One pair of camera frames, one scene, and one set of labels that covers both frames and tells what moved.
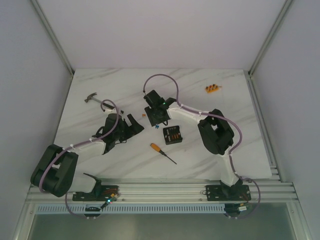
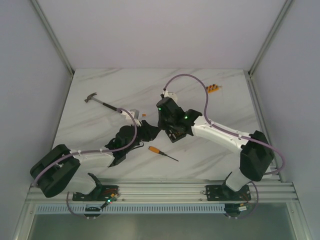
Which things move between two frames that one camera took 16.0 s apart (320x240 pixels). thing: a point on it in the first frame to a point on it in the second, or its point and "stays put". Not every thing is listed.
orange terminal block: x=211 y=88 stays put
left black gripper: x=127 y=126 to x=149 y=130
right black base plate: x=234 y=193 stays put
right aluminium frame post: x=286 y=4 stays put
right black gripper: x=153 y=121 to x=161 y=124
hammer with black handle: x=90 y=97 stays put
